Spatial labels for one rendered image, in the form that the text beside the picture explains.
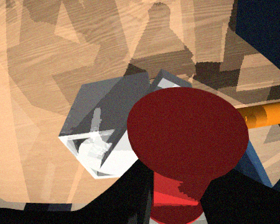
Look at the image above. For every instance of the clear-panelled rack with blue corner posts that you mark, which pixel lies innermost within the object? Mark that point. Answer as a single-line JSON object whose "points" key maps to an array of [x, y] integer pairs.
{"points": [[264, 146]]}

